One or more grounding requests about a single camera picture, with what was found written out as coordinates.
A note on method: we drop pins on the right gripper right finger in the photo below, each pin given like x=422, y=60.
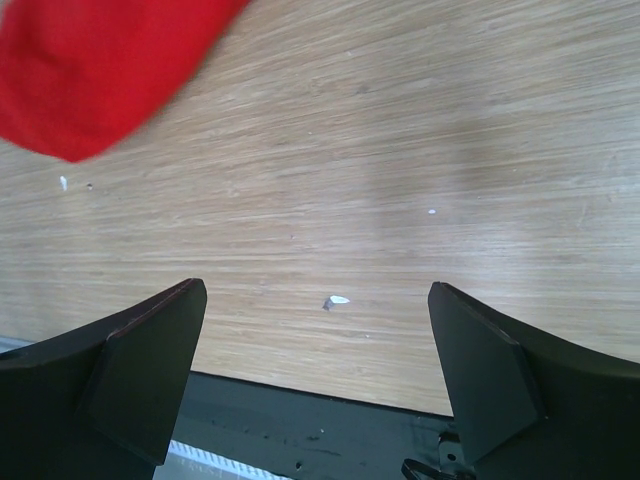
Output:
x=528, y=404

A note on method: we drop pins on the red t shirt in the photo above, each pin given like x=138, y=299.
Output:
x=77, y=77

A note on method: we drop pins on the white scrap near front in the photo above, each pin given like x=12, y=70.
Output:
x=334, y=300

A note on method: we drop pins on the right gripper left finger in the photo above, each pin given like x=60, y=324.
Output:
x=101, y=401

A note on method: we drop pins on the white slotted cable duct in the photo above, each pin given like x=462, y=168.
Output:
x=186, y=462

